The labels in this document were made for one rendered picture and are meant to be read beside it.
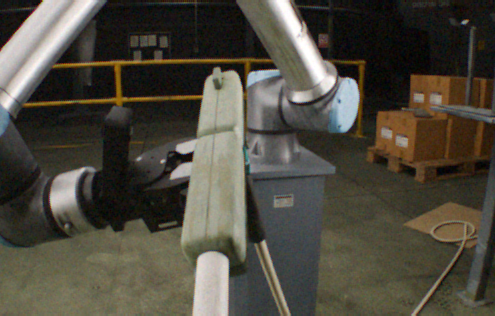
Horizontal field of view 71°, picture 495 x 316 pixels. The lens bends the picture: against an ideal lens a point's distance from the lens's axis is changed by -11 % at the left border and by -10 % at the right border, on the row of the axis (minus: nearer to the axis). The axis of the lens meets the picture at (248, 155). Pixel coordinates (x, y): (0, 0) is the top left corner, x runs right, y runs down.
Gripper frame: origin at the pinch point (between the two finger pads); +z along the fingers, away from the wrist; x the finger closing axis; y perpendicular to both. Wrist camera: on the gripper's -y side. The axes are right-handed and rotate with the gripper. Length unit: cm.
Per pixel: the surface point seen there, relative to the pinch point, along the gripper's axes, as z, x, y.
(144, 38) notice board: -327, -1023, 227
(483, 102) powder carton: 186, -241, 176
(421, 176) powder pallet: 103, -193, 199
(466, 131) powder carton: 164, -231, 196
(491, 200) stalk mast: 76, -56, 89
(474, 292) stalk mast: 65, -40, 124
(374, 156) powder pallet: 79, -254, 216
